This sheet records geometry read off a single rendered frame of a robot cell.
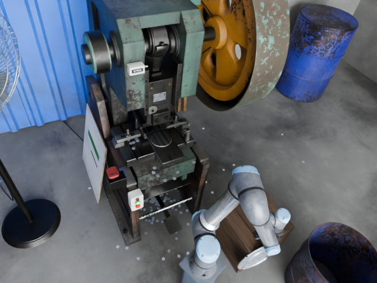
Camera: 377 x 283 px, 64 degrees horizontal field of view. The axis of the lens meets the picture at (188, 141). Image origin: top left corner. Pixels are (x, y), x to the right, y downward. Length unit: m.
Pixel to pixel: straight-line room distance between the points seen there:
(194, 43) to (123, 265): 1.51
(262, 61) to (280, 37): 0.12
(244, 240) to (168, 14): 1.36
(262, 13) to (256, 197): 0.74
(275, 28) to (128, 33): 0.61
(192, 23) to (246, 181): 0.74
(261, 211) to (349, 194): 1.79
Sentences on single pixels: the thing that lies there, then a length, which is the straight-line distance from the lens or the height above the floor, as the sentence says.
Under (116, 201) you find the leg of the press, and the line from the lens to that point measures 2.42.
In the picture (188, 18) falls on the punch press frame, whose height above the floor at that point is 1.48.
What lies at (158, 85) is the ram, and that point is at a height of 1.14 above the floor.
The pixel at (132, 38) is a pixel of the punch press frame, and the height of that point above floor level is 1.44.
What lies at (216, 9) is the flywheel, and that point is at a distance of 1.69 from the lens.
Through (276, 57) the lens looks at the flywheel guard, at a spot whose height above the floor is 1.41.
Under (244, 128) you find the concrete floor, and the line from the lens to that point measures 3.11.
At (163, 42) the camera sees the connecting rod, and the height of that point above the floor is 1.38.
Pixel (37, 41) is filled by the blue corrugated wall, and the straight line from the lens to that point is 2.65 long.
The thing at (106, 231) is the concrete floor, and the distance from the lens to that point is 2.34.
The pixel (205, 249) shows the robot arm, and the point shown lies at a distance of 1.55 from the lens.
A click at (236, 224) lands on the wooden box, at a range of 2.02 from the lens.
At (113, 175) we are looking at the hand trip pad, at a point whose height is 0.76.
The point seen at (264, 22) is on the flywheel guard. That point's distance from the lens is 1.35.
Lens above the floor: 2.08
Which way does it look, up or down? 47 degrees down
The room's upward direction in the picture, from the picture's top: 8 degrees clockwise
